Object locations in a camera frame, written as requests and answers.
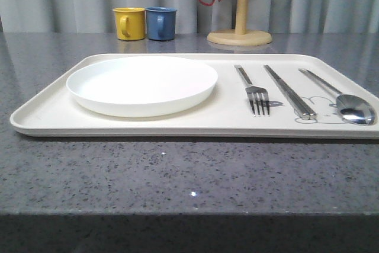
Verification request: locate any white round plate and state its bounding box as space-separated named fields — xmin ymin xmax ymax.
xmin=66 ymin=56 xmax=218 ymax=118

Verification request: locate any silver metal fork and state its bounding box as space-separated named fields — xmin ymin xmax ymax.
xmin=235 ymin=65 xmax=270 ymax=117

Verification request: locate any silver metal chopstick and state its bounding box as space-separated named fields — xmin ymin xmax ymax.
xmin=266 ymin=65 xmax=317 ymax=120
xmin=263 ymin=65 xmax=311 ymax=121

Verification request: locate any silver metal spoon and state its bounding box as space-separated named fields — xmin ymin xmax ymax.
xmin=298 ymin=68 xmax=377 ymax=126

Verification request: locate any beige rabbit serving tray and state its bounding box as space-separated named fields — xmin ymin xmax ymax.
xmin=9 ymin=53 xmax=378 ymax=139

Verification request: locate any wooden mug tree stand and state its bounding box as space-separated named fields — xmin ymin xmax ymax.
xmin=207 ymin=0 xmax=272 ymax=46

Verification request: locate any blue mug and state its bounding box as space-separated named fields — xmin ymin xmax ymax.
xmin=145 ymin=7 xmax=177 ymax=41

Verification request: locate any yellow mug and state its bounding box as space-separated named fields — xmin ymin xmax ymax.
xmin=113 ymin=7 xmax=146 ymax=41

